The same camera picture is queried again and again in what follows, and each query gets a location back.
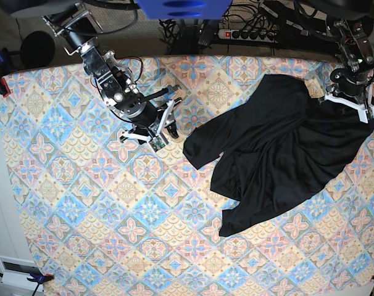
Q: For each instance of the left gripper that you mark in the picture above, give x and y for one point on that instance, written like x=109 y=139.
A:
x=349 y=85

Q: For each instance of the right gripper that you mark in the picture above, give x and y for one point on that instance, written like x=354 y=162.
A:
x=143 y=118

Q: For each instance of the black long-sleeve t-shirt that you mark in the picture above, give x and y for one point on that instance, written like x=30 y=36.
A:
x=275 y=151

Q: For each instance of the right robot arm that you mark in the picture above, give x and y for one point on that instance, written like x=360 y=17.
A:
x=114 y=81

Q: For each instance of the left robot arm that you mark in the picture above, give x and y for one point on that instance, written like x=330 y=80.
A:
x=345 y=27

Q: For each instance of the white power strip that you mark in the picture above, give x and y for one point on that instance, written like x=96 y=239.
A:
x=247 y=35

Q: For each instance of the patterned tablecloth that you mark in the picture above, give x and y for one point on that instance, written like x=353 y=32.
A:
x=111 y=218

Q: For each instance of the black round stool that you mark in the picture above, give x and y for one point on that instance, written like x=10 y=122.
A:
x=37 y=50

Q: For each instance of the red black clamp left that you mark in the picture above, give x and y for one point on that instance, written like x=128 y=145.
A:
x=0 y=84

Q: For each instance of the blue clamp bottom left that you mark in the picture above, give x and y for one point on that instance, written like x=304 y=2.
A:
x=39 y=278

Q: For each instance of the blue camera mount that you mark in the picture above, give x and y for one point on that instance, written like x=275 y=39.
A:
x=184 y=9

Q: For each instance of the white wall vent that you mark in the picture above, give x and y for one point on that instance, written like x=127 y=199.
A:
x=16 y=271

